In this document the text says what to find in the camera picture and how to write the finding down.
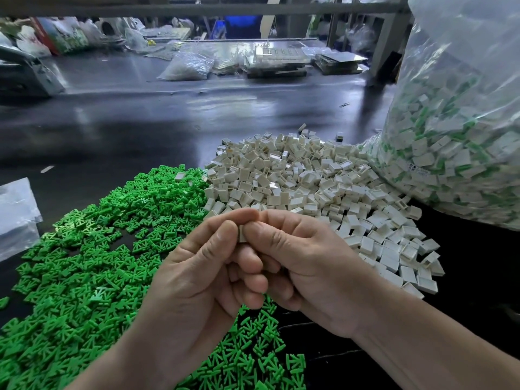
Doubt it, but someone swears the person's left hand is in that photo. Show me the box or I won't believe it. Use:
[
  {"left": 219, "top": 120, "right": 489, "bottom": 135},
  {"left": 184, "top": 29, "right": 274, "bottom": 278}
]
[{"left": 130, "top": 207, "right": 269, "bottom": 385}]

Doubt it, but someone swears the person's right hand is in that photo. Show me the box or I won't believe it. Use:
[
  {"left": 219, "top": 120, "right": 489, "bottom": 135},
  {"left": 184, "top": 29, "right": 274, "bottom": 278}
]
[{"left": 242, "top": 210, "right": 391, "bottom": 340}]

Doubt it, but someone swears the pile of white plastic caps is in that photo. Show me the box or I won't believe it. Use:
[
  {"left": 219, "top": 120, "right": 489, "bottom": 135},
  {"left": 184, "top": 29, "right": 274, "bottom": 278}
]
[{"left": 203, "top": 129, "right": 445, "bottom": 300}]

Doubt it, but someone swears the pile of green plastic clips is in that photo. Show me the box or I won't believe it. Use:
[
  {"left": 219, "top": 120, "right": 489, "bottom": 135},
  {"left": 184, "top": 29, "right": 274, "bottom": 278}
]
[{"left": 0, "top": 165, "right": 308, "bottom": 390}]

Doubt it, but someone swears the clear plastic bag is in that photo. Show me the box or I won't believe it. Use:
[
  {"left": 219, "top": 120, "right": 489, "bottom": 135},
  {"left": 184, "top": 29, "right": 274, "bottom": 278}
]
[{"left": 357, "top": 0, "right": 520, "bottom": 232}]

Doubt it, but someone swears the person's left forearm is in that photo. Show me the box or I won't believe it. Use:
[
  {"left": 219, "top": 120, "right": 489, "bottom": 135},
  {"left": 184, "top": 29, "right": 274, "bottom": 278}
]
[{"left": 65, "top": 341, "right": 167, "bottom": 390}]

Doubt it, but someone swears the small clear bag of parts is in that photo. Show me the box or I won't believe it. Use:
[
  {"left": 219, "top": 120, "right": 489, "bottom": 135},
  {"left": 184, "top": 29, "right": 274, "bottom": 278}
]
[{"left": 158, "top": 51, "right": 216, "bottom": 82}]

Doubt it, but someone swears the stack of clear flat bags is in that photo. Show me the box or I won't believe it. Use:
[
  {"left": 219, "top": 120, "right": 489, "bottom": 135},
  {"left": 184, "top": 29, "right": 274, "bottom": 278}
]
[{"left": 0, "top": 177, "right": 43, "bottom": 262}]

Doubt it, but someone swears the dark flat tray stack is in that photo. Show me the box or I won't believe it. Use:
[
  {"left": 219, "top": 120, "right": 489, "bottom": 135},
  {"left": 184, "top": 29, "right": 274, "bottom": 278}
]
[{"left": 314, "top": 51, "right": 368, "bottom": 75}]

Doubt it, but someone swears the blue crate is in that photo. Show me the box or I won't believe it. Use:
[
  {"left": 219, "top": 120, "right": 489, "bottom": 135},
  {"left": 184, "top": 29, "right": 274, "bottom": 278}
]
[{"left": 213, "top": 16, "right": 263, "bottom": 40}]

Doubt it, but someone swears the grey metal horizontal bar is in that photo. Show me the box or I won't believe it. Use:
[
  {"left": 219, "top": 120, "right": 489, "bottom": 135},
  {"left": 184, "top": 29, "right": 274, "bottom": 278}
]
[{"left": 0, "top": 2, "right": 411, "bottom": 17}]

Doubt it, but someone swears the grey heat sealer machine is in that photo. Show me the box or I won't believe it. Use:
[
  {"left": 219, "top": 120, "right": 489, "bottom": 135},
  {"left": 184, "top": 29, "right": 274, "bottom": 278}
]
[{"left": 0, "top": 44, "right": 66, "bottom": 98}]

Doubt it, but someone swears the grey metal slanted post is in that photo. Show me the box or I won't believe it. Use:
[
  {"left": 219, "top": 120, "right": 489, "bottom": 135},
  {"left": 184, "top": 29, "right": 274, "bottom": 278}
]
[{"left": 366, "top": 0, "right": 414, "bottom": 86}]

